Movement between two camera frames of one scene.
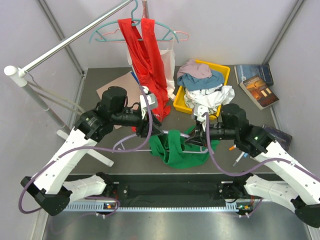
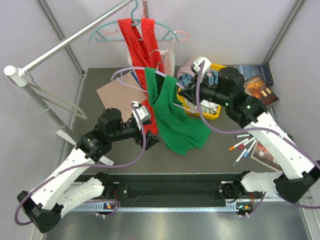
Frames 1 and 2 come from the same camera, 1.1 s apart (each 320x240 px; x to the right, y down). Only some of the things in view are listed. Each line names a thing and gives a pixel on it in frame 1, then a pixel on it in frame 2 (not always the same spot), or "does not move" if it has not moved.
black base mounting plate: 172,187 does not move
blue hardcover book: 263,71 does not move
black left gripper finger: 157,126 → 150,140
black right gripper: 199,137 → 190,93
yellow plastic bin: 179,103 does not move
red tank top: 146,55 does not move
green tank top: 177,153 → 181,129
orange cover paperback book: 259,92 does not move
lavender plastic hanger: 120,147 → 157,71
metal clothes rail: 31,64 does not move
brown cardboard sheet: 128,82 does not move
